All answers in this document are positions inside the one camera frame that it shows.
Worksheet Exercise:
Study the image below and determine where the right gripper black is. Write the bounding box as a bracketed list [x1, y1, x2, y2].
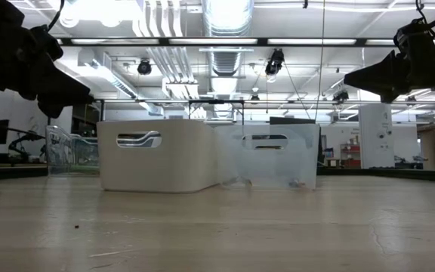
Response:
[344, 41, 435, 104]

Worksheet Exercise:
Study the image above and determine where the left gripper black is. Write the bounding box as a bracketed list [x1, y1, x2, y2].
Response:
[13, 56, 94, 119]

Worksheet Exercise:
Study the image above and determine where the white plastic bin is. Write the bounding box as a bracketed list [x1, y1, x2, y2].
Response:
[96, 119, 222, 194]

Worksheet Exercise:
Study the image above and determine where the frosted translucent plastic bin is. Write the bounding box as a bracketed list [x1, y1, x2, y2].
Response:
[214, 123, 321, 190]

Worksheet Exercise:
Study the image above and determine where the white pillar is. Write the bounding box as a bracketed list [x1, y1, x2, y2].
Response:
[358, 103, 395, 169]

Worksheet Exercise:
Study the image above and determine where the clear plastic bin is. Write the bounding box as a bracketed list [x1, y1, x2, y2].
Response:
[45, 125, 100, 178]

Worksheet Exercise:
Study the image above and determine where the black ceiling spotlight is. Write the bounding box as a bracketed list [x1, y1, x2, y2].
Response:
[137, 59, 153, 76]

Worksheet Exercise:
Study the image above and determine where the red storage shelf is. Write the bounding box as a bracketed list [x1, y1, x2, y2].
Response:
[340, 142, 363, 169]

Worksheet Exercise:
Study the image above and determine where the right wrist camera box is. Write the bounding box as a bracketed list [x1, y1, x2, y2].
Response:
[393, 17, 435, 52]

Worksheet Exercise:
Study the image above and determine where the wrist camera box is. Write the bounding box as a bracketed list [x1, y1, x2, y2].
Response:
[393, 17, 435, 52]
[28, 24, 65, 61]

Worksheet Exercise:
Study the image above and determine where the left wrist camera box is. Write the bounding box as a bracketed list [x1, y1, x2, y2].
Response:
[28, 24, 65, 61]

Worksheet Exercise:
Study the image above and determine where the black hanging camera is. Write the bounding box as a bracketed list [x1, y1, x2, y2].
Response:
[264, 48, 285, 83]

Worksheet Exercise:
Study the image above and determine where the silver ventilation duct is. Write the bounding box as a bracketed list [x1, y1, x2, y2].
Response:
[202, 0, 255, 76]

